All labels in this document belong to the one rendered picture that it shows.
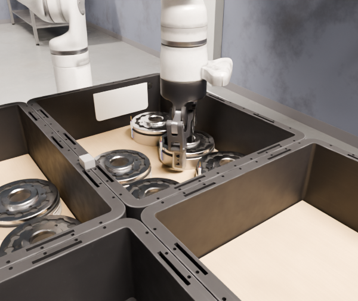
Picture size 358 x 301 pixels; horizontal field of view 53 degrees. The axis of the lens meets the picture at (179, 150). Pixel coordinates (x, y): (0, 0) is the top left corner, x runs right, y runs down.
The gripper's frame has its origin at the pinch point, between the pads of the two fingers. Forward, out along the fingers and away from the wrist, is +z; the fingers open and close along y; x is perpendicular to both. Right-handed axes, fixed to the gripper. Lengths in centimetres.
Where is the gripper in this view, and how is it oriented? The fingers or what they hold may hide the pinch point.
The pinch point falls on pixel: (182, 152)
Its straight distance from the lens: 63.6
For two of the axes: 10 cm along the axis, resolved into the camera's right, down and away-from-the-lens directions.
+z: 0.0, 8.7, 4.8
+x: 9.8, 1.1, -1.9
